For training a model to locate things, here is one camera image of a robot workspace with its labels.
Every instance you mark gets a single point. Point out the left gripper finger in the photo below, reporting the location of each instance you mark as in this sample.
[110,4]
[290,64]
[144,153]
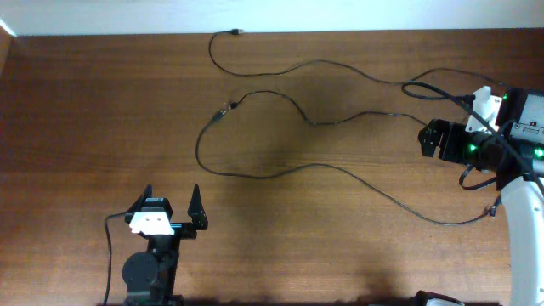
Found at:
[196,210]
[138,204]

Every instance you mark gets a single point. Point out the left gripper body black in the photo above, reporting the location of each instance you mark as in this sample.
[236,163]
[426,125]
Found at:
[184,226]

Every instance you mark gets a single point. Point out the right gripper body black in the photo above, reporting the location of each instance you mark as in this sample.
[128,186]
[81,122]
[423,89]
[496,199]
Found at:
[455,144]

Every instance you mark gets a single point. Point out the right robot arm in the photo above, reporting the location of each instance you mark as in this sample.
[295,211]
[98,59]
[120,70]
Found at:
[504,135]

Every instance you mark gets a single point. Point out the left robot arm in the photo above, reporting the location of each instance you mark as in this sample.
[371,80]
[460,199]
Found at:
[150,275]

